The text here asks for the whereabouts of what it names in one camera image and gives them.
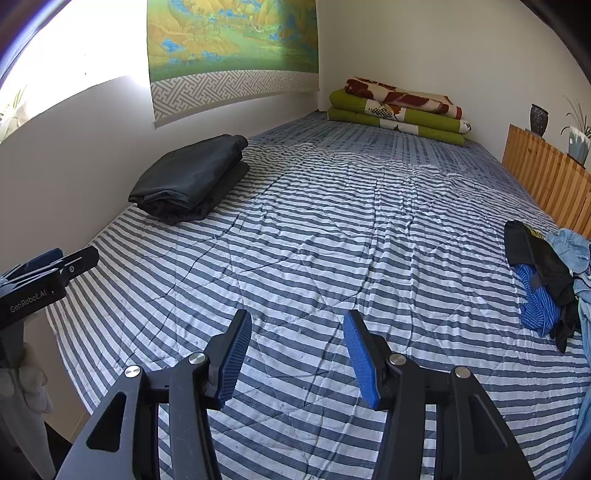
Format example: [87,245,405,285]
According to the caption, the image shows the wooden slatted headboard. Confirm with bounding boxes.
[501,124,591,232]

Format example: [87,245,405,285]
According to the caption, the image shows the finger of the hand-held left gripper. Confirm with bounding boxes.
[55,246,100,287]
[0,248,64,284]

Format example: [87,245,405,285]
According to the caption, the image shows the landscape wall poster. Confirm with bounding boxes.
[147,0,320,125]

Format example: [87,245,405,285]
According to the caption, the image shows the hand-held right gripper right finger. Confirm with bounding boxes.
[344,309,536,480]

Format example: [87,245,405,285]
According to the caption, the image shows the striped bed quilt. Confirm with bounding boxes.
[46,113,591,480]

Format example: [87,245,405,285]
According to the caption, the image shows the blue striped garment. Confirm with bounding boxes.
[515,262,563,337]

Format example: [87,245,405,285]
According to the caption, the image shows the folded green quilt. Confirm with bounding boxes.
[327,89,472,147]

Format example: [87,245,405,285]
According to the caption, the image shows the dark vase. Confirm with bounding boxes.
[529,103,549,139]

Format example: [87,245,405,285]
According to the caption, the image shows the potted plant pale blue pot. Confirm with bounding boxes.
[560,95,591,165]

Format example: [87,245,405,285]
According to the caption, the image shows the folded red patterned blanket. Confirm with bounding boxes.
[344,76,463,120]

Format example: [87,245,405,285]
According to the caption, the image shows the folded textured grey garment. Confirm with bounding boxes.
[203,161,251,217]

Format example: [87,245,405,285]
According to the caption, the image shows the person's left hand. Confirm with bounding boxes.
[21,344,54,414]

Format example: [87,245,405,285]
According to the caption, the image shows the light blue denim garment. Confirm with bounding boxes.
[546,227,591,324]

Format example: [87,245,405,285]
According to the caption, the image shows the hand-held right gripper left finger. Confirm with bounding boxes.
[55,309,252,480]

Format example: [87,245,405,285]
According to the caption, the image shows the folded black pants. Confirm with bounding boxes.
[139,185,232,226]

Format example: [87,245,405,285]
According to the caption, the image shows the dark grey pants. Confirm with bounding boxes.
[128,134,250,217]

